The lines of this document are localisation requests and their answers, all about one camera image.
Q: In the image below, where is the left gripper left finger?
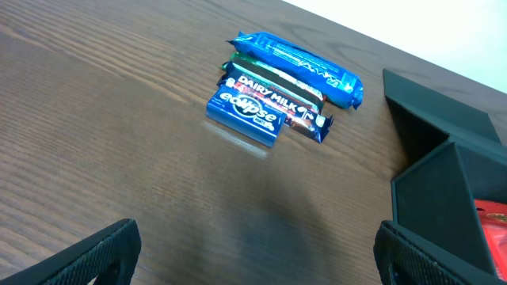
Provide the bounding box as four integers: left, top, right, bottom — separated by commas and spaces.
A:
1, 218, 142, 285

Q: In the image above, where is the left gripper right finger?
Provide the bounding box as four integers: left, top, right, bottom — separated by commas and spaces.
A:
373, 220, 506, 285

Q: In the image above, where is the red candy bag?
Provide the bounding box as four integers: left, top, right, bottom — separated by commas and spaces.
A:
475, 199, 506, 281

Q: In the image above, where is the dark green box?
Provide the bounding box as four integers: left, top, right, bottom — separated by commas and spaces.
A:
383, 70, 506, 277

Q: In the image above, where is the blue wafer snack bar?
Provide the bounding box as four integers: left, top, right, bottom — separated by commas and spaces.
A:
230, 32, 364, 109

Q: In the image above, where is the Dairy Milk chocolate bar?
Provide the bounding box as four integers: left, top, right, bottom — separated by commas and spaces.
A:
217, 68, 334, 143

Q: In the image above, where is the blue Eclipse mints box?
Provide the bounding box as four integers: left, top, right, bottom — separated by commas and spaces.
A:
206, 85, 287, 147

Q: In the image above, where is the green chocolate bar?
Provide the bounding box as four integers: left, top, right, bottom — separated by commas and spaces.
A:
221, 51, 326, 113

